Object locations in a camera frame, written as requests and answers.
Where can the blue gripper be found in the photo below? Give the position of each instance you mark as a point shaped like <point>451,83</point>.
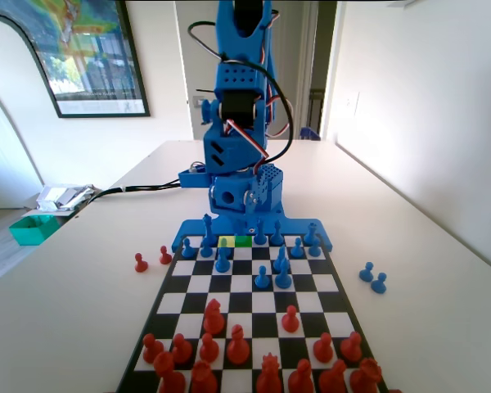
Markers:
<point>229,199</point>

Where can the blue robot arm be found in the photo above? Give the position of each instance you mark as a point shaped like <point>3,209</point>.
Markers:
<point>239,78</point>

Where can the blue chess queen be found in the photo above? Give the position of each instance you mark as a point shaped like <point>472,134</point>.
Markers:
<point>260,233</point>

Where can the blue chess king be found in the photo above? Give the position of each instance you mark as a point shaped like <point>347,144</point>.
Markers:
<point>207,229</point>

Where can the blue chess pawn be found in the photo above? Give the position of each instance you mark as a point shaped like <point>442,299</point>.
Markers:
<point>314,249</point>
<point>379,284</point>
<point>187,250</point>
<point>205,250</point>
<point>296,249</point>
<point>366,273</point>
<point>262,280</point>

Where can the blue chess bishop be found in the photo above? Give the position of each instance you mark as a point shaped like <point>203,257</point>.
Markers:
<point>276,235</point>
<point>283,278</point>

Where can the red chess pawn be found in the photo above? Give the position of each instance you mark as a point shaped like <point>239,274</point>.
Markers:
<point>208,350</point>
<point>323,350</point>
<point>290,321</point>
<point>351,349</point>
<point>140,264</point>
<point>165,256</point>
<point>181,351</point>
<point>150,348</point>

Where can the red chess knight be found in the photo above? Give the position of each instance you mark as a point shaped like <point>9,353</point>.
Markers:
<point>332,380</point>
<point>213,321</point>

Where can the red chess bishop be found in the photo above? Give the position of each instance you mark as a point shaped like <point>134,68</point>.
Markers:
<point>237,350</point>
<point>301,380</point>

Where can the red chess queen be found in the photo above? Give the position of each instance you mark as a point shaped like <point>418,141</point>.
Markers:
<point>268,378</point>

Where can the blue base mounting plate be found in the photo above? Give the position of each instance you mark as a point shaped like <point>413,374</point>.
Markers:
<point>188,229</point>

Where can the black and white chessboard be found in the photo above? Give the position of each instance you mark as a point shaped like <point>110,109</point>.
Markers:
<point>241,282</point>

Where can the small blue object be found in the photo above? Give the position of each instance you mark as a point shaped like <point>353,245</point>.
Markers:
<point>309,134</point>

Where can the white door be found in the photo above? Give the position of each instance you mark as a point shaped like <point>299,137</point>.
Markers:
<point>184,73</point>

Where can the pile of white papers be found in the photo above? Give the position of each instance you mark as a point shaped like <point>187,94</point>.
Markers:
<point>57,196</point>

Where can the green plastic box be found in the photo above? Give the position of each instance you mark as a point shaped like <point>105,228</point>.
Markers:
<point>28,235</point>

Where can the black framed map poster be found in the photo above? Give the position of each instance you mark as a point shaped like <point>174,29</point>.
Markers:
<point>86,49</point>

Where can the white arched panel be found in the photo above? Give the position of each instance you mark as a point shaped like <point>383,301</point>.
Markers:
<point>4,163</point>

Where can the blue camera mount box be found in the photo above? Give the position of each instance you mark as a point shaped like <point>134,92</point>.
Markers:
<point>194,179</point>

